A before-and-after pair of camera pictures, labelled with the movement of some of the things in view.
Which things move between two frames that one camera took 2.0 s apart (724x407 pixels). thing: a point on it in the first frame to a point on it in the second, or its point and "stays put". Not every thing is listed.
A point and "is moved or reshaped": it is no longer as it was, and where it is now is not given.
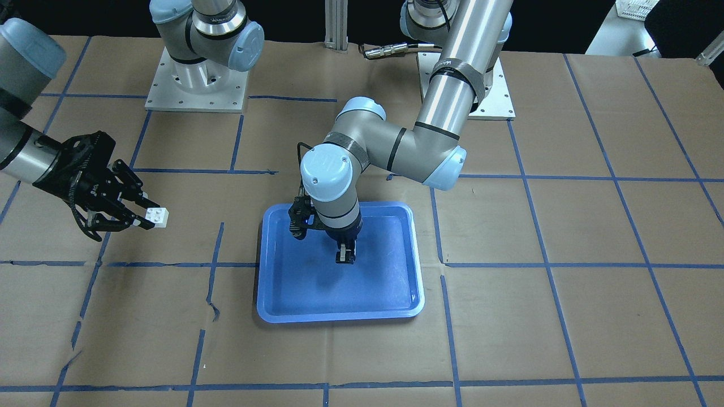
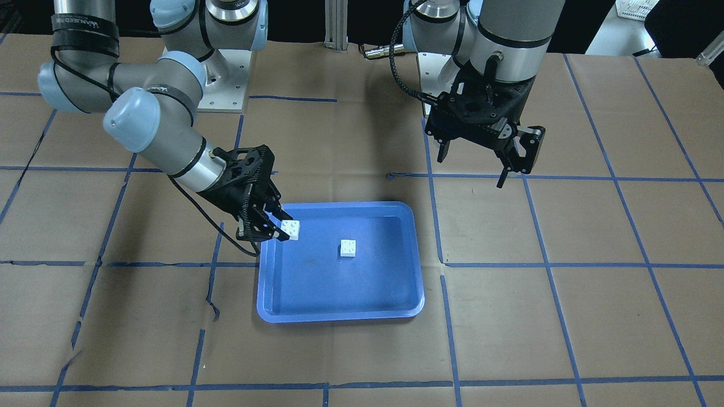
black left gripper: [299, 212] to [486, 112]
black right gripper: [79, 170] to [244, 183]
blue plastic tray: [300, 280] stays put
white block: [159, 216] is moved or reshaped
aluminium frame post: [336, 12] stays put
